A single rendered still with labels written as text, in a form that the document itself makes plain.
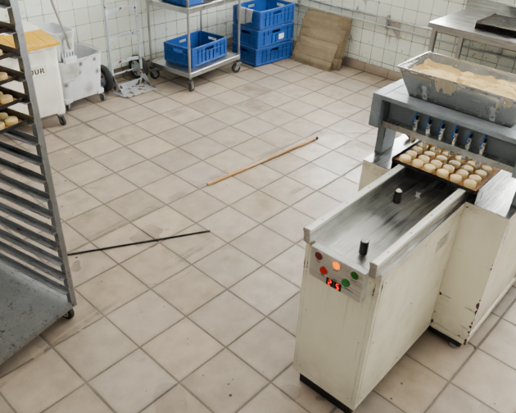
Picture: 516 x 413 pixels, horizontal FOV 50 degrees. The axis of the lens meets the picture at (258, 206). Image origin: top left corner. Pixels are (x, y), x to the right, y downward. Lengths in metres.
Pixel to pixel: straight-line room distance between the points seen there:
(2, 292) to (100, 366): 0.66
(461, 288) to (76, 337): 1.89
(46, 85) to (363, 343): 3.47
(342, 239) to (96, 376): 1.34
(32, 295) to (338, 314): 1.58
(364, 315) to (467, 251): 0.70
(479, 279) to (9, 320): 2.20
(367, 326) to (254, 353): 0.80
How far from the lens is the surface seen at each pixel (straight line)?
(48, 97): 4.90
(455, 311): 2.86
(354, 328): 2.22
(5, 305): 3.03
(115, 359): 2.83
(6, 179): 2.76
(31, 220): 2.77
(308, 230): 2.06
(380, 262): 1.97
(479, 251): 2.63
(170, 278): 3.22
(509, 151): 2.48
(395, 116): 2.66
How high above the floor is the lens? 2.10
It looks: 34 degrees down
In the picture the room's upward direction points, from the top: 3 degrees clockwise
